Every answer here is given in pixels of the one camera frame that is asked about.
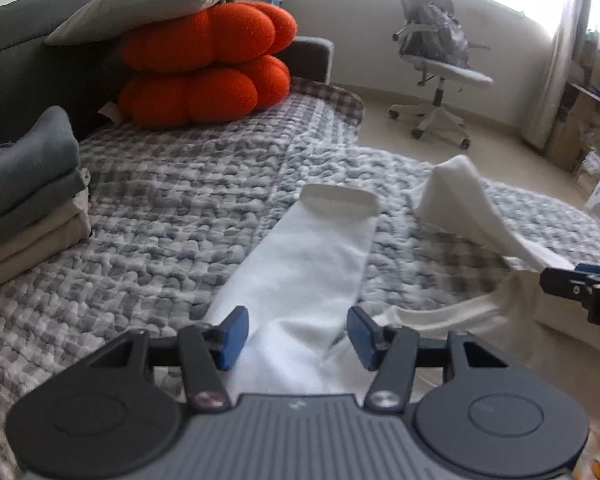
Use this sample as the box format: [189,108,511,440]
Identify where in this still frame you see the curtain beside wooden shelf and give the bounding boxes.
[522,0,600,151]

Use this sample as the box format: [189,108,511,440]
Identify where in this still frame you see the white office chair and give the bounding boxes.
[388,0,495,150]

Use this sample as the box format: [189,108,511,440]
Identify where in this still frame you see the grey sofa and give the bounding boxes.
[0,0,334,147]

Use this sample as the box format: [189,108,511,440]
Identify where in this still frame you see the folded beige garment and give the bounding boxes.
[0,191,94,294]

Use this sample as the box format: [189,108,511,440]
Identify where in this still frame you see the grey gingham sofa cover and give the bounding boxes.
[0,80,366,480]

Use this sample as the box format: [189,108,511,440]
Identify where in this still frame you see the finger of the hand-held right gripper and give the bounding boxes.
[539,262,600,331]

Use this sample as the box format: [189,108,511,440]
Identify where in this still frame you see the light grey pillow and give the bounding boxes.
[45,0,270,47]

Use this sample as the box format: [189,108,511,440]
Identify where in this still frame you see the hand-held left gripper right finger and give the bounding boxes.
[347,306,519,414]

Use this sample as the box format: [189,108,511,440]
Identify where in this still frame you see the white pants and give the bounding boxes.
[200,155,600,401]

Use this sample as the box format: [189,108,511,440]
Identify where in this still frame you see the wooden shelf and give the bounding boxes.
[545,35,600,197]

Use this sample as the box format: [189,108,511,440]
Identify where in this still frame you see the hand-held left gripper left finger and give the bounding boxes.
[80,306,251,414]

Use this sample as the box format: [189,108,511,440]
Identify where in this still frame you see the folded grey garment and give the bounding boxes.
[0,106,89,242]

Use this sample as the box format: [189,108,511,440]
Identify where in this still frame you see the plastic wrapped grey bundle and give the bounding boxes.
[400,2,469,68]

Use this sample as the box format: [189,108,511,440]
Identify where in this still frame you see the orange pumpkin cushion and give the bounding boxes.
[117,55,291,129]
[121,1,298,79]

